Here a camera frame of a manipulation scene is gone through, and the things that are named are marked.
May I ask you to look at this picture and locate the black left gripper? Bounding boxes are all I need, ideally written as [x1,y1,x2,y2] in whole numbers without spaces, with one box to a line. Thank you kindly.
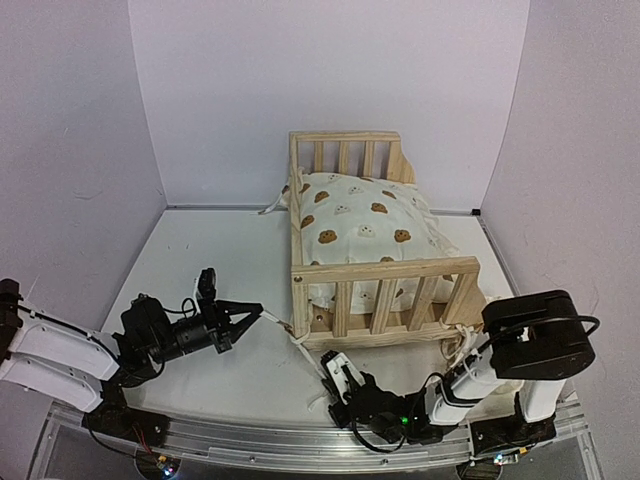
[148,295,262,365]

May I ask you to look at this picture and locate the small bear print pillow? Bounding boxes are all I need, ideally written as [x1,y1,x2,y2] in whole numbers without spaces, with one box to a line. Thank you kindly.
[439,339,526,401]

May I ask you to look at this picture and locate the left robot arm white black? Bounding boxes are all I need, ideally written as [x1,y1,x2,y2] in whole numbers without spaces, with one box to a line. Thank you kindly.
[1,269,263,437]

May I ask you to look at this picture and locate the wooden pet bed frame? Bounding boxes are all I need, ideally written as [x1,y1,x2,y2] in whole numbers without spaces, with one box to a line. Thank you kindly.
[288,130,489,351]

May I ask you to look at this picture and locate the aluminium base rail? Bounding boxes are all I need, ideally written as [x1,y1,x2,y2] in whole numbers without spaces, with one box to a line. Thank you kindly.
[28,398,603,479]

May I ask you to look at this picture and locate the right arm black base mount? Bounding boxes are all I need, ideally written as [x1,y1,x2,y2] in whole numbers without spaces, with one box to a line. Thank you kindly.
[469,392,557,462]

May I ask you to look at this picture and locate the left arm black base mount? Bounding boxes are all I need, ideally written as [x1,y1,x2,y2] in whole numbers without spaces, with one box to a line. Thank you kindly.
[82,383,170,447]

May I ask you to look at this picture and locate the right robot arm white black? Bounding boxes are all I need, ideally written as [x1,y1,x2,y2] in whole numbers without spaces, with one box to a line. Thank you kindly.
[320,290,601,456]

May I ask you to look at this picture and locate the bear print cream cushion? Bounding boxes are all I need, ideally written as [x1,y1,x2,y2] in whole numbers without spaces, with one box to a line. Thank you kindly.
[257,169,481,411]

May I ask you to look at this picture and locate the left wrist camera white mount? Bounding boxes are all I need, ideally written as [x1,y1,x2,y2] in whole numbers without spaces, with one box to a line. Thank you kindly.
[192,267,217,314]

